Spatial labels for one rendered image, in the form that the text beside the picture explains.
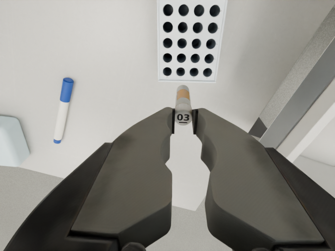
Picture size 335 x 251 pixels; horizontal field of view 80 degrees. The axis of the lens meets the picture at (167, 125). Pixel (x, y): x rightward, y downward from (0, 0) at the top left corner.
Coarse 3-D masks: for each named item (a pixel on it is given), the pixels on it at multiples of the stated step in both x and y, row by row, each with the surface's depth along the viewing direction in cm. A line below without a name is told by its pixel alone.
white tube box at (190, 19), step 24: (168, 0) 24; (192, 0) 24; (216, 0) 24; (168, 24) 28; (192, 24) 25; (216, 24) 26; (168, 48) 27; (192, 48) 27; (216, 48) 27; (168, 72) 30; (192, 72) 31; (216, 72) 28
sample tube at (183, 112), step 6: (180, 90) 15; (186, 90) 15; (180, 96) 14; (186, 96) 14; (180, 102) 13; (186, 102) 14; (174, 108) 13; (180, 108) 13; (186, 108) 13; (180, 114) 12; (186, 114) 12; (180, 120) 13; (186, 120) 13
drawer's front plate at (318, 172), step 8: (296, 160) 29; (304, 160) 30; (312, 160) 31; (304, 168) 28; (312, 168) 29; (320, 168) 29; (328, 168) 30; (312, 176) 27; (320, 176) 27; (328, 176) 28; (320, 184) 26; (328, 184) 26; (328, 192) 25
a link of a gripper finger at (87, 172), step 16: (112, 144) 8; (96, 160) 8; (80, 176) 7; (96, 176) 7; (64, 192) 6; (80, 192) 6; (48, 208) 6; (64, 208) 6; (80, 208) 6; (32, 224) 5; (48, 224) 5; (64, 224) 5; (16, 240) 5; (32, 240) 5; (48, 240) 5; (64, 240) 5; (80, 240) 5; (96, 240) 5; (112, 240) 5
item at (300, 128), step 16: (320, 64) 22; (304, 80) 24; (320, 80) 22; (304, 96) 23; (320, 96) 22; (288, 112) 25; (304, 112) 23; (320, 112) 21; (272, 128) 27; (288, 128) 24; (304, 128) 22; (320, 128) 21; (272, 144) 26; (288, 144) 24; (304, 144) 22; (320, 144) 29; (320, 160) 31
